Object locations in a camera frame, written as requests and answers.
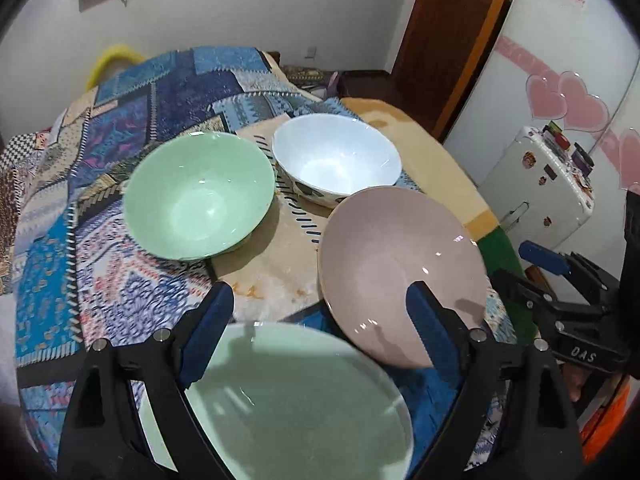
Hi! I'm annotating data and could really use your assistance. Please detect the brown wooden door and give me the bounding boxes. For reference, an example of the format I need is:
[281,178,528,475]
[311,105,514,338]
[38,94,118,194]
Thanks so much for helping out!
[392,0,512,141]

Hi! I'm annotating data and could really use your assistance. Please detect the patchwork patterned bedspread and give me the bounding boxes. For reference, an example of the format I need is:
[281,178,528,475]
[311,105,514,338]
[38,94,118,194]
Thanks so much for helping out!
[0,45,519,476]

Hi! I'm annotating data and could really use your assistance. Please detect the white patterned bowl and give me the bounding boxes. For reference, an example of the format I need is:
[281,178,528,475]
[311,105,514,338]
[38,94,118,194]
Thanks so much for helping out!
[271,114,402,209]

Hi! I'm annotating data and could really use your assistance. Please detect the person's right hand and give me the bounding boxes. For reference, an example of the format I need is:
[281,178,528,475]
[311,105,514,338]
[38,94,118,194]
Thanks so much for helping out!
[562,363,590,402]

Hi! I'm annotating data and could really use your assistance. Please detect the light green bowl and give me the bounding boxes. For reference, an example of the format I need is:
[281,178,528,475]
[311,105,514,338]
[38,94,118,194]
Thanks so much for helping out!
[122,132,276,261]

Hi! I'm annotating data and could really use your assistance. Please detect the light green plate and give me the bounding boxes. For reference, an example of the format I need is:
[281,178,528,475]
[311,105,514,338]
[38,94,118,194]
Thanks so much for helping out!
[139,320,416,480]

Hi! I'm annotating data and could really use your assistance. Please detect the white mini fridge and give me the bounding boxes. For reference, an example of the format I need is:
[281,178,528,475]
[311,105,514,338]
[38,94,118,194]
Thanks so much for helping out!
[480,122,594,249]

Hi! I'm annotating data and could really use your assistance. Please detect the pink heart wall decal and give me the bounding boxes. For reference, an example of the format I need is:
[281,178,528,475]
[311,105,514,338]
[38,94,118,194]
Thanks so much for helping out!
[525,70,610,133]

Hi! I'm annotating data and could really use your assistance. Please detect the pink beige plate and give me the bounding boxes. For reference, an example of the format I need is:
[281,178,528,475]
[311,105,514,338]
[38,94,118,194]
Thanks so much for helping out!
[318,186,488,368]

